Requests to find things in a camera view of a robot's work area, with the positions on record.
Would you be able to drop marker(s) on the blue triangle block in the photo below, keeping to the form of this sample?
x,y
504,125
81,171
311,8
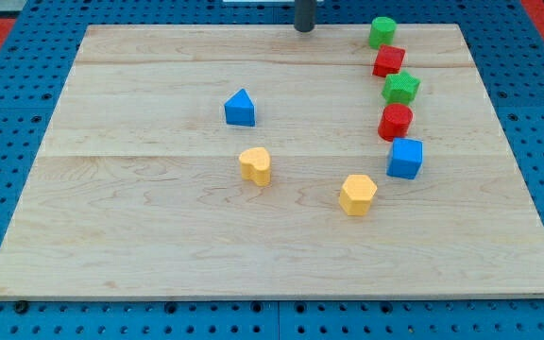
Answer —
x,y
240,109

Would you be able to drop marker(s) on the yellow heart block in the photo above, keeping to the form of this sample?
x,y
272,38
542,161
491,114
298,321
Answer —
x,y
255,165

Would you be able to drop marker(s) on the light wooden board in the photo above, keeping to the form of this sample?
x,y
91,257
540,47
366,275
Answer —
x,y
136,191

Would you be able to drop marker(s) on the yellow hexagon block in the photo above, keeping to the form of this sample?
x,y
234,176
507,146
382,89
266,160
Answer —
x,y
357,194

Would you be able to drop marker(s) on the blue cube block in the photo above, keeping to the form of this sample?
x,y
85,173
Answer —
x,y
405,158

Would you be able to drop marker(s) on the red cylinder block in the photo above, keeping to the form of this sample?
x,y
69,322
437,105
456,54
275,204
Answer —
x,y
395,122

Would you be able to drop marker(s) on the green star block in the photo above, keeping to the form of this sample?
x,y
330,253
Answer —
x,y
400,88

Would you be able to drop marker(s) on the red cube block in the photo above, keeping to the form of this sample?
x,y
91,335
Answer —
x,y
388,61

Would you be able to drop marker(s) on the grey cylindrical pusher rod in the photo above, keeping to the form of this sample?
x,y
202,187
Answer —
x,y
304,18

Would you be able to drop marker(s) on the green cylinder block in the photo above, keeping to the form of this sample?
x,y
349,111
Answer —
x,y
382,31

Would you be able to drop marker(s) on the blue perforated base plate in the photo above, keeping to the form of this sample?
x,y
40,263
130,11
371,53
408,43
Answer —
x,y
36,58

